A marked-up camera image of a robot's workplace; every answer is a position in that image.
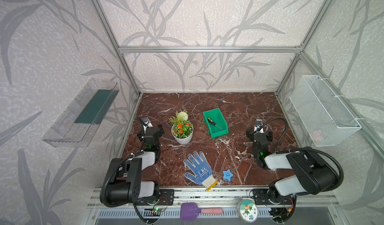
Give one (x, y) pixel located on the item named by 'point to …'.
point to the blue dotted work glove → (202, 170)
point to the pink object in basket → (316, 137)
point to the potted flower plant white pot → (182, 129)
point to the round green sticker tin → (247, 210)
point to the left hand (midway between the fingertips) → (151, 120)
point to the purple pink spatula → (190, 211)
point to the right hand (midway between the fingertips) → (261, 123)
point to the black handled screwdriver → (212, 122)
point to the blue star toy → (227, 175)
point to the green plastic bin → (215, 122)
